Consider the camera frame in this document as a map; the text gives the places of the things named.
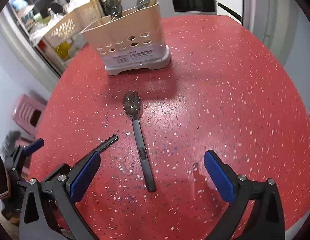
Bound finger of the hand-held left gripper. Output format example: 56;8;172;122
23;138;45;155

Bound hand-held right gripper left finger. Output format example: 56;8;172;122
19;151;102;240

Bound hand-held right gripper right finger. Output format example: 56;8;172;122
204;150;286;240

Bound beige plastic utensil holder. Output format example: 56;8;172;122
81;2;172;76

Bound pink plastic stool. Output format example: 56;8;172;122
11;94;48;135

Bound yellow oil bottle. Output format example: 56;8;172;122
55;41;71;58

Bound clear plastic bags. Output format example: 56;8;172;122
28;10;60;43

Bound beige flower-cutout storage rack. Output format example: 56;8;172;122
41;0;105;64

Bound blue printed box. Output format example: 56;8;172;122
8;0;29;14

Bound kitchen faucet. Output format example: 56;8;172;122
46;0;64;15

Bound large clear plastic bag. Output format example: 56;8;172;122
67;0;92;10

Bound grey door frame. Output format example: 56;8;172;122
0;12;63;100
241;0;303;65

